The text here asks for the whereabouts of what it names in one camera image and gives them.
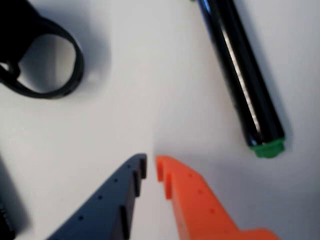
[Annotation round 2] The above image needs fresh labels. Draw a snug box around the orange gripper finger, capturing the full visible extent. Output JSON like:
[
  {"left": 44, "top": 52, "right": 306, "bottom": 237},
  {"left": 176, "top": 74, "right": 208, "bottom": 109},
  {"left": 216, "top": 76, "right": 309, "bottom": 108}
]
[{"left": 155, "top": 154, "right": 281, "bottom": 240}]

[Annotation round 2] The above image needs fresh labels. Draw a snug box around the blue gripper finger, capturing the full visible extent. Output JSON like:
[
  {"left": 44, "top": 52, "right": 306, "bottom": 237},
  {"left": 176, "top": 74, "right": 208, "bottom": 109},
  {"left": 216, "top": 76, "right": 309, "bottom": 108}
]
[{"left": 46, "top": 153, "right": 148, "bottom": 240}]

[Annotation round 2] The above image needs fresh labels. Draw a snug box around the black marker with green cap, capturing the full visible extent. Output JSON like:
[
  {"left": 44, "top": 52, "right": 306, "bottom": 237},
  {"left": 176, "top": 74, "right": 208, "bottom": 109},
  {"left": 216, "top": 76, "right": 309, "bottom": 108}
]
[{"left": 188, "top": 0, "right": 287, "bottom": 160}]

